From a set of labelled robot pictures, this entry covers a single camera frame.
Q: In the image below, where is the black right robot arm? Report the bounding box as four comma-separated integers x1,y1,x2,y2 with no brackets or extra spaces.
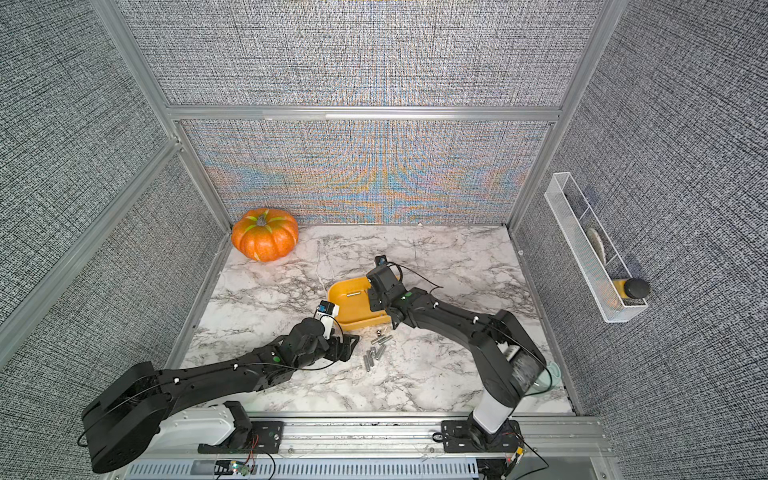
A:
366,256,547,438

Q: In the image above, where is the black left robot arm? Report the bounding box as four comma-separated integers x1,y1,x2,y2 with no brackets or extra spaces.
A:
77,318,360,474

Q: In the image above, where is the yellow plastic storage box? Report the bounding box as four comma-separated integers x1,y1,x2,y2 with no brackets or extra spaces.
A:
328,276,391,332

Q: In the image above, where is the orange decorative pumpkin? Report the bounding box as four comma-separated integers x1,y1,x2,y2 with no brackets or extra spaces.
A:
231,208,299,263

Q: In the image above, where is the round beige brush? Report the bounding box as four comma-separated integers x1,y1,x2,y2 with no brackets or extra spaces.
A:
585,227,607,265

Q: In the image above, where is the yellow bottle black cap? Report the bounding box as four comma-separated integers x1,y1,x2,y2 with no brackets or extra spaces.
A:
612,278,651,300

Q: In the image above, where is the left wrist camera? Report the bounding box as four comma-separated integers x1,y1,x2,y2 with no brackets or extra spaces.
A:
314,300,340,339

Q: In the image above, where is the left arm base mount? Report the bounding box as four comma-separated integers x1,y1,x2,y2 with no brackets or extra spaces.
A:
197,400,284,454

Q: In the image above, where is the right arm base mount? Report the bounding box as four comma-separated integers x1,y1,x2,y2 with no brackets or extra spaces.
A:
433,419,523,453

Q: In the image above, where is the clear wall-mounted shelf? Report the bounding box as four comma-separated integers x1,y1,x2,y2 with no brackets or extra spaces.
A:
544,172,648,323

